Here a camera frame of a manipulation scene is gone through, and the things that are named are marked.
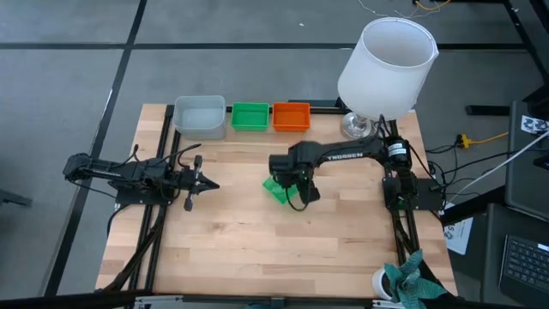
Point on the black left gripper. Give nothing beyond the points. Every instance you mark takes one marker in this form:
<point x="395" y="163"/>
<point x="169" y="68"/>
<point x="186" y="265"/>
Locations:
<point x="194" y="180"/>

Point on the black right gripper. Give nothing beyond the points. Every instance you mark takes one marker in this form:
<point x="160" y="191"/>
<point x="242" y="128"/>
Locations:
<point x="287" y="169"/>

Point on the green perforated plastic basket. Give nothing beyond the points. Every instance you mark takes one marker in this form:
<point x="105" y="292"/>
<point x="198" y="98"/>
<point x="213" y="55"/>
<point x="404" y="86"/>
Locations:
<point x="250" y="116"/>
<point x="276" y="194"/>

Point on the orange perforated plastic basket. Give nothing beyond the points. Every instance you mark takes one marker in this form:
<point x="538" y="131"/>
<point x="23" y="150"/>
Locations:
<point x="291" y="116"/>

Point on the grey plastic bin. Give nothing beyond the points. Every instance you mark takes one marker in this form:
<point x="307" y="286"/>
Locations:
<point x="199" y="118"/>

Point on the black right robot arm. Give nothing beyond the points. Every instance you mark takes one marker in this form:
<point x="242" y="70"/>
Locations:
<point x="343" y="153"/>

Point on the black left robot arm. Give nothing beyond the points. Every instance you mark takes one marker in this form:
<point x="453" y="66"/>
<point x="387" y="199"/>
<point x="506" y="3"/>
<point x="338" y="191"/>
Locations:
<point x="107" y="171"/>

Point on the white plant pot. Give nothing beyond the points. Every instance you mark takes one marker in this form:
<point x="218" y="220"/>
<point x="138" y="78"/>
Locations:
<point x="378" y="283"/>

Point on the white lamp shade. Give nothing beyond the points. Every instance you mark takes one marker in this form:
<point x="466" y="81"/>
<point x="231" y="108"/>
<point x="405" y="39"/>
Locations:
<point x="386" y="77"/>

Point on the teal cloth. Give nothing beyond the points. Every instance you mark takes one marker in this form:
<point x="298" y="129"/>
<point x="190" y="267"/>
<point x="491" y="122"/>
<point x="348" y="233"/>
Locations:
<point x="407" y="283"/>

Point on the white paper sheet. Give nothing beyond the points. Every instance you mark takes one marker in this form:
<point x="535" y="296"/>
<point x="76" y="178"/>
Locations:
<point x="460" y="238"/>

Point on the black diagonal desk leg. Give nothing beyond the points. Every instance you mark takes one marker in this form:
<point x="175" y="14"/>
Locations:
<point x="472" y="206"/>

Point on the grey floor object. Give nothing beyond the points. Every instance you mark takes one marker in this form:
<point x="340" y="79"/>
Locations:
<point x="13" y="198"/>

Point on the black floor bar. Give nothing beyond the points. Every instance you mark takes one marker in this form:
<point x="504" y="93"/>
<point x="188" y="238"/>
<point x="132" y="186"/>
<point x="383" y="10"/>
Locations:
<point x="484" y="110"/>

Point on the dark grey desk panel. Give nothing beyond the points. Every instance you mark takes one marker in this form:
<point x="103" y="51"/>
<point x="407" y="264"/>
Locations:
<point x="525" y="180"/>
<point x="491" y="257"/>

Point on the white fiducial tag sheet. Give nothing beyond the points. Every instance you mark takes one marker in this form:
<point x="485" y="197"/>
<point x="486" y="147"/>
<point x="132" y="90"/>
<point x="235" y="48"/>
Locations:
<point x="532" y="124"/>

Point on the black keyboard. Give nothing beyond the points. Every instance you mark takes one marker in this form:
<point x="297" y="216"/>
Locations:
<point x="527" y="266"/>

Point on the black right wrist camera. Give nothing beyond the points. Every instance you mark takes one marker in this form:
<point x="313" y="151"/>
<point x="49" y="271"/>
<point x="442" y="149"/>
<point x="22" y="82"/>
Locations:
<point x="309" y="189"/>

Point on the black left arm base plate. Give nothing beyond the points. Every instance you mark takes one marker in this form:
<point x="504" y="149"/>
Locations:
<point x="141" y="199"/>

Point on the black aluminium frame rail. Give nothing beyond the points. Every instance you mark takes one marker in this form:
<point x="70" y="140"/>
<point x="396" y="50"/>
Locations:
<point x="170" y="112"/>
<point x="86" y="298"/>
<point x="398" y="236"/>
<point x="326" y="107"/>

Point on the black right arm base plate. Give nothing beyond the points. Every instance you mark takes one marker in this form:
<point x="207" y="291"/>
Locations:
<point x="429" y="193"/>

